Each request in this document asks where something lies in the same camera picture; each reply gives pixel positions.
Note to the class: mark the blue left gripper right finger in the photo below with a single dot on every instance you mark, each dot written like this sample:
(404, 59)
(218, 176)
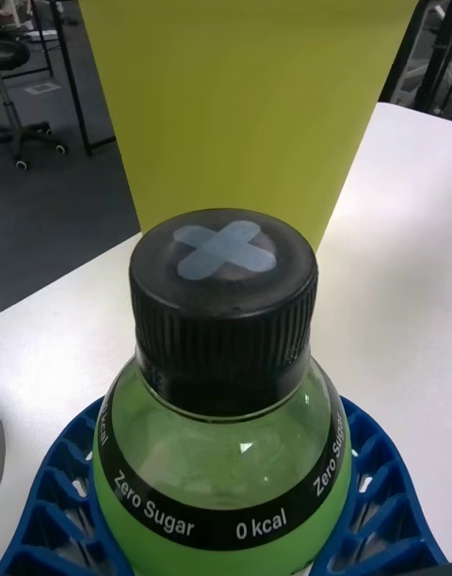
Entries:
(391, 515)

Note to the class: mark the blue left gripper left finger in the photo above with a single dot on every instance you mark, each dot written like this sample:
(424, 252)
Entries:
(47, 515)

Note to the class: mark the green plastic bottle black cap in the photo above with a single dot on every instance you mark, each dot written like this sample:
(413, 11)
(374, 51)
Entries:
(221, 444)

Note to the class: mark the black office chair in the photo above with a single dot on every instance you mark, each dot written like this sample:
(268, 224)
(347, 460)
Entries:
(19, 136)

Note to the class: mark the yellow-green plastic waste bin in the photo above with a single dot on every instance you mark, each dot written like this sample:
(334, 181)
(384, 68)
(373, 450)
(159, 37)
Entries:
(245, 91)

